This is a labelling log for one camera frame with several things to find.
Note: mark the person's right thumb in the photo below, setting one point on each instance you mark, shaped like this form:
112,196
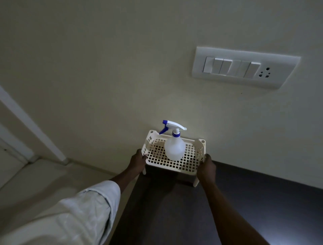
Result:
204,159

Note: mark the person's right hand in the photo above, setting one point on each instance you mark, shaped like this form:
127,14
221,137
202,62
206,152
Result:
206,169

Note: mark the cream plastic lattice basket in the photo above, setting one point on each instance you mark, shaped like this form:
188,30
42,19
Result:
174,159

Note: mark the person's left hand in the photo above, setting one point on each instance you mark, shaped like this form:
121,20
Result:
136,161

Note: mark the person's left thumb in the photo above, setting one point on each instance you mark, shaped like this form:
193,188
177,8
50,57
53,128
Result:
142,157

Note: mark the white rolled shirt sleeve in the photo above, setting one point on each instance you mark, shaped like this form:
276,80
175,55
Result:
65,214

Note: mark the person's right forearm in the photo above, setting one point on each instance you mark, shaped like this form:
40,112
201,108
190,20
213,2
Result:
232,214

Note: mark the white wall switch panel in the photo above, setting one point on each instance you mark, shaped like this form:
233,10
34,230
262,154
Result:
243,67

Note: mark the person's left forearm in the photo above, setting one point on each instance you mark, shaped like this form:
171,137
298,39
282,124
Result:
122,179

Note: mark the white spray bottle blue trigger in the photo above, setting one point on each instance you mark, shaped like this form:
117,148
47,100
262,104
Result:
174,146

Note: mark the white door frame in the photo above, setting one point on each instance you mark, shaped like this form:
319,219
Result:
30,126

